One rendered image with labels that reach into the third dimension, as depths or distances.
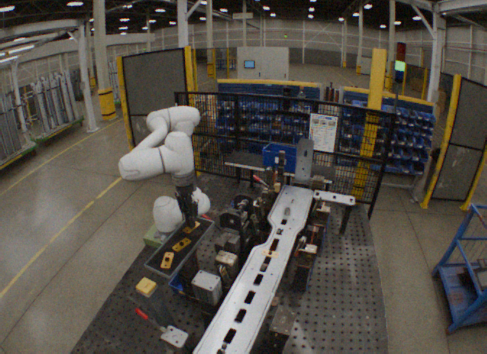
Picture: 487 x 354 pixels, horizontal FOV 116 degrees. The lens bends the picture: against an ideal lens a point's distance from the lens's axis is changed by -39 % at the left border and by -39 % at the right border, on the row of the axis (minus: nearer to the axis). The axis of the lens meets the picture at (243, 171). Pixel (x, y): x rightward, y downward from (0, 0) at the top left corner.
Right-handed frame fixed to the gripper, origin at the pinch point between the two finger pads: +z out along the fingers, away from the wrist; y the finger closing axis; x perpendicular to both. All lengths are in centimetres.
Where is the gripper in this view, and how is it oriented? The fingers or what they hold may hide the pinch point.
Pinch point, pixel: (190, 220)
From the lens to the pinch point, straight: 112.8
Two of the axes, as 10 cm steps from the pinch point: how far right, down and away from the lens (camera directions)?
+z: 0.1, 8.8, 4.8
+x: 5.5, -4.1, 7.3
